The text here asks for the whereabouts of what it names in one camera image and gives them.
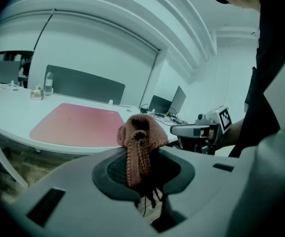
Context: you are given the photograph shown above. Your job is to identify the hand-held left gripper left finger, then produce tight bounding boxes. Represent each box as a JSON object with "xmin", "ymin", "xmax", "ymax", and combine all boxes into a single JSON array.
[{"xmin": 1, "ymin": 147, "xmax": 158, "ymax": 237}]

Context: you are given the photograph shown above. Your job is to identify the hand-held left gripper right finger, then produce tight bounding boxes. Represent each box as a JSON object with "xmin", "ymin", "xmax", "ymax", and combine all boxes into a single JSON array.
[{"xmin": 152, "ymin": 147, "xmax": 241, "ymax": 237}]

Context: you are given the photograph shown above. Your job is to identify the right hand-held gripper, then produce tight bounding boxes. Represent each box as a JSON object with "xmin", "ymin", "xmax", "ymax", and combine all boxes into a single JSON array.
[{"xmin": 170, "ymin": 105, "xmax": 233, "ymax": 156}]

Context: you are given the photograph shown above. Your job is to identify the brown knitted cloth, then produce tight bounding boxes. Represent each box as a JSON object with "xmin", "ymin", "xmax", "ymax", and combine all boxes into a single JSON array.
[{"xmin": 117, "ymin": 114, "xmax": 170, "ymax": 189}]

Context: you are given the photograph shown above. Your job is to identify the pink desk mat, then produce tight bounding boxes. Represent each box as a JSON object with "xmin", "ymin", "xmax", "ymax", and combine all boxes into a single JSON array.
[{"xmin": 29, "ymin": 103, "xmax": 126, "ymax": 148}]

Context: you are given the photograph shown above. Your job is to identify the person's right forearm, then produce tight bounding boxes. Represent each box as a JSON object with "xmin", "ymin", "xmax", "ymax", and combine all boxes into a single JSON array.
[{"xmin": 220, "ymin": 118, "xmax": 246, "ymax": 148}]

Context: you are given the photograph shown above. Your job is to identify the person's right hand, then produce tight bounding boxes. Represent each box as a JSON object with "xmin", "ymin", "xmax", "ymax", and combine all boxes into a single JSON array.
[{"xmin": 200, "ymin": 128, "xmax": 215, "ymax": 141}]

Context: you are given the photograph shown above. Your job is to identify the white desk leg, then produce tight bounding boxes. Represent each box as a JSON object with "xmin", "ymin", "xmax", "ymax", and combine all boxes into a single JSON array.
[{"xmin": 0, "ymin": 126, "xmax": 29, "ymax": 189}]

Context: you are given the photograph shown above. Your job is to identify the person's black shirt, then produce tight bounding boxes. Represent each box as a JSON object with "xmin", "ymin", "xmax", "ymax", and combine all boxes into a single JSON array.
[{"xmin": 228, "ymin": 0, "xmax": 285, "ymax": 158}]

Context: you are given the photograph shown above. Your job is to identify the gold tissue pack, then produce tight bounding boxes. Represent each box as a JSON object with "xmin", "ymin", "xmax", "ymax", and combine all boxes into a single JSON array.
[{"xmin": 30, "ymin": 85, "xmax": 45, "ymax": 100}]

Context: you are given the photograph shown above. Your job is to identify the clear plastic water bottle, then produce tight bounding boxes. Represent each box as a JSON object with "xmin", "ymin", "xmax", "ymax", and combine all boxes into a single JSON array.
[{"xmin": 43, "ymin": 70, "xmax": 54, "ymax": 96}]

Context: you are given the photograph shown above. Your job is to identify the light grey desk divider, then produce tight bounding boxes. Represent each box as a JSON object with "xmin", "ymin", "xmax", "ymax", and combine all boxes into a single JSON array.
[{"xmin": 0, "ymin": 60, "xmax": 22, "ymax": 85}]

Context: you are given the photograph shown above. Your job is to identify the tangled black cables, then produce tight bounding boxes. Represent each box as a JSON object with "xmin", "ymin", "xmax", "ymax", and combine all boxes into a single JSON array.
[{"xmin": 139, "ymin": 104, "xmax": 190, "ymax": 127}]

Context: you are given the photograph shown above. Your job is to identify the black blind cord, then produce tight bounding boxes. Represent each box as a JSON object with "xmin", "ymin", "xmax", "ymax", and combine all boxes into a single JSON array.
[{"xmin": 33, "ymin": 8, "xmax": 57, "ymax": 52}]

